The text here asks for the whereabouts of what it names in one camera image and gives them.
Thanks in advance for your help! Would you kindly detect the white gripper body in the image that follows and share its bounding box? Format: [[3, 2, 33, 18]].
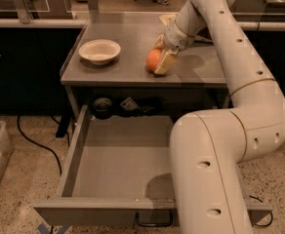
[[163, 19, 197, 51]]

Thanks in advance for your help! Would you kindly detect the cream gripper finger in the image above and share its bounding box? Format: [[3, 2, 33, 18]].
[[154, 49, 179, 75], [152, 34, 165, 50]]

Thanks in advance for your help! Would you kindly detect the orange fruit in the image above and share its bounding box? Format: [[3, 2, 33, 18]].
[[145, 49, 162, 72]]

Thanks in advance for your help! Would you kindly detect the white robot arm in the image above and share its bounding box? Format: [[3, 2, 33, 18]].
[[156, 0, 285, 234]]

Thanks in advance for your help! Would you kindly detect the grey counter cabinet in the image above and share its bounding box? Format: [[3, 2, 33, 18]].
[[61, 13, 231, 117]]

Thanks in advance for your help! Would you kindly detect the grey open drawer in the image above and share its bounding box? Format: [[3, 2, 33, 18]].
[[34, 109, 271, 227]]

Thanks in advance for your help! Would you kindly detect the brown and white chip bag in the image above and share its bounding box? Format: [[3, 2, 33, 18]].
[[159, 14, 212, 43]]

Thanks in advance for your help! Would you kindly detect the white bowl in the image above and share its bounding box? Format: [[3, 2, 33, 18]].
[[78, 39, 121, 65]]

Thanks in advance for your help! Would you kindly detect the black round device with tag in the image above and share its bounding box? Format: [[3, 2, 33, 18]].
[[89, 96, 163, 119]]

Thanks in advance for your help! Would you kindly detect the blue tape on floor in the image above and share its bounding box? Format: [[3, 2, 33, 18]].
[[37, 223, 69, 234]]

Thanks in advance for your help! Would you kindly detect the black floor cable left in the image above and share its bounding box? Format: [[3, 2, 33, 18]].
[[17, 114, 71, 176]]

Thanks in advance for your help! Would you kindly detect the black floor cable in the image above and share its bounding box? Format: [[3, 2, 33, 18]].
[[249, 195, 274, 228], [17, 114, 71, 176]]

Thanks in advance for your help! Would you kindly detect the black metal drawer handle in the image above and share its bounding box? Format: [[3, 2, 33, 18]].
[[135, 211, 178, 228]]

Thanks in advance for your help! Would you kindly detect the white horizontal rail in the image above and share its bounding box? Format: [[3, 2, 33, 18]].
[[0, 19, 285, 31]]

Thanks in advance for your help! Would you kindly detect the black floor cable right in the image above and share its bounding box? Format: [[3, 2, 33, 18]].
[[249, 195, 274, 228]]

